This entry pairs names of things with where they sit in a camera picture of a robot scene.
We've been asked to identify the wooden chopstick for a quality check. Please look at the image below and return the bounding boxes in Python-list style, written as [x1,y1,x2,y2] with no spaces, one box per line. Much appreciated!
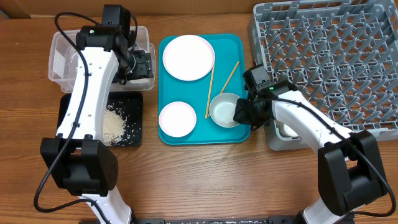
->
[205,66,215,119]
[220,61,240,94]

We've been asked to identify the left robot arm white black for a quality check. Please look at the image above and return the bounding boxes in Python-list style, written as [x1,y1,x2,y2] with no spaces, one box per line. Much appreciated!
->
[40,4,154,223]

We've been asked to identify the left wooden chopstick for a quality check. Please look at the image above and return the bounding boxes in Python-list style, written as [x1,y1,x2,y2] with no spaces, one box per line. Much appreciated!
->
[205,66,215,119]

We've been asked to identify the clear plastic waste bin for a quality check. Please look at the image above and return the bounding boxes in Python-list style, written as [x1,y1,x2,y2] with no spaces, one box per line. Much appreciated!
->
[48,26,156,93]

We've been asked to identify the crumpled white tissue paper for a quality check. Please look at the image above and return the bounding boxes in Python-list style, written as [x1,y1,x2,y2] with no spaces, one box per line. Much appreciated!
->
[129,78,151,85]

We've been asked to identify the right wooden chopstick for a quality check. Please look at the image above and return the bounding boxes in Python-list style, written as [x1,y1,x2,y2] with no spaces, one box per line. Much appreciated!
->
[220,61,240,94]

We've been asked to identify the white paper cup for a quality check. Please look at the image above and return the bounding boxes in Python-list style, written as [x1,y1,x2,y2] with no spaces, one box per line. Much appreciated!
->
[277,121,299,139]

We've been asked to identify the teal serving tray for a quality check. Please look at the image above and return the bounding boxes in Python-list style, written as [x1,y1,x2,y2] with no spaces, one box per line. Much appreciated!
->
[158,34,251,146]

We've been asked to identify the rice food scraps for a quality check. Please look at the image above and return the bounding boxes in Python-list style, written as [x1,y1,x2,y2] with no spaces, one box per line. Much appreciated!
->
[103,105,136,146]

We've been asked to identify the black food waste tray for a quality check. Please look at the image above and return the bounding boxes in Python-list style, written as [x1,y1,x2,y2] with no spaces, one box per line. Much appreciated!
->
[57,91,144,147]

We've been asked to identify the large white pink plate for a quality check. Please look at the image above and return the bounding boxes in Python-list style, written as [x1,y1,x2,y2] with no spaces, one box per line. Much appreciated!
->
[162,35,216,82]

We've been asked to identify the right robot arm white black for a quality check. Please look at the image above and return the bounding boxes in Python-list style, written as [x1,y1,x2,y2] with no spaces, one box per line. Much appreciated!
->
[233,65,397,224]

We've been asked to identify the grey green ceramic bowl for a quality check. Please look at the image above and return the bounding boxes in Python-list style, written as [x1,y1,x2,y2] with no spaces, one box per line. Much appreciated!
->
[210,93,240,128]

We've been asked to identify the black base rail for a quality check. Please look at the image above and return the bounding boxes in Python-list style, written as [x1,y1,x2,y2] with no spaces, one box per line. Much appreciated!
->
[136,215,302,224]

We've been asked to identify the grey dishwasher rack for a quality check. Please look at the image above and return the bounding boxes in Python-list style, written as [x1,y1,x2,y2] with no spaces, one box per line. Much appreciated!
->
[248,0,397,141]

